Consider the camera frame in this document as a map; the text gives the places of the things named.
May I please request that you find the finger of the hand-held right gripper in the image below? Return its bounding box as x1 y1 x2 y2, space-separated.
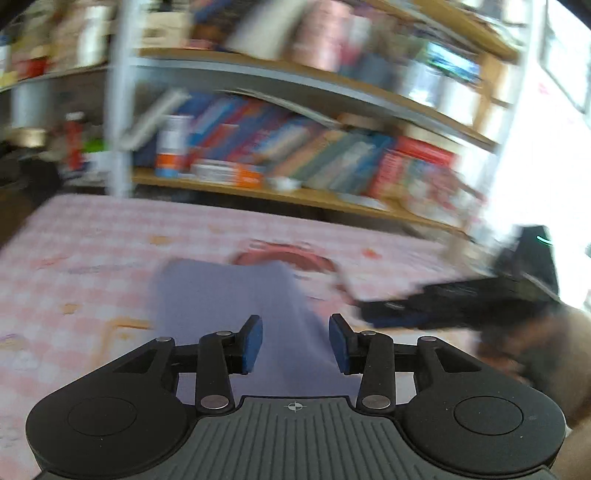
358 285 428 330

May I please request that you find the white frame wooden bookshelf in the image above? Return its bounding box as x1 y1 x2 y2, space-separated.
0 0 548 241

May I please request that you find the orange and white box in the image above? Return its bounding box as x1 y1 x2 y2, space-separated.
190 158 267 188

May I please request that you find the person's right hand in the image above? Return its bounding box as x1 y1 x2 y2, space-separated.
475 302 591 428

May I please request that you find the pink and purple sweater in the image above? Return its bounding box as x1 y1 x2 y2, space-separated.
154 240 362 403

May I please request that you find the pink checked blanket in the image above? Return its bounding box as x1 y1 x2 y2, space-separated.
0 193 509 476

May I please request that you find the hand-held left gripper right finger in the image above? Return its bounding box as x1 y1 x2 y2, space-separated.
329 314 483 411

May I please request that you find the row of books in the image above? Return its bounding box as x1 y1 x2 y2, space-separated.
117 90 485 222

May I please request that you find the red bottle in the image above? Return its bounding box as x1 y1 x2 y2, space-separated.
65 112 88 171

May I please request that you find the person's right forearm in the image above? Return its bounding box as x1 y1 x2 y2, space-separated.
551 422 591 480

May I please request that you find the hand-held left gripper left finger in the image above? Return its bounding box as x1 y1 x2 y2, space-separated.
111 315 265 414

